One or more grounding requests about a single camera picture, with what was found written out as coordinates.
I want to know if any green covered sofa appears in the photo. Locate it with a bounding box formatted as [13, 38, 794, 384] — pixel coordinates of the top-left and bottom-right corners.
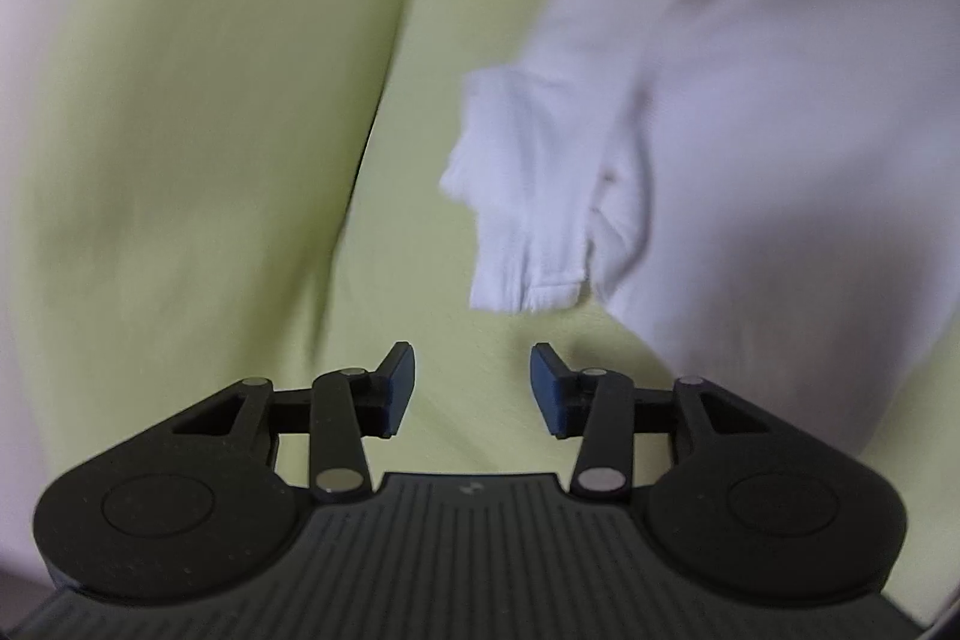
[11, 0, 958, 617]

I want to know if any white tank top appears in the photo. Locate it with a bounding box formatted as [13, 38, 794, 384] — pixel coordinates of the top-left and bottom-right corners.
[441, 0, 958, 452]

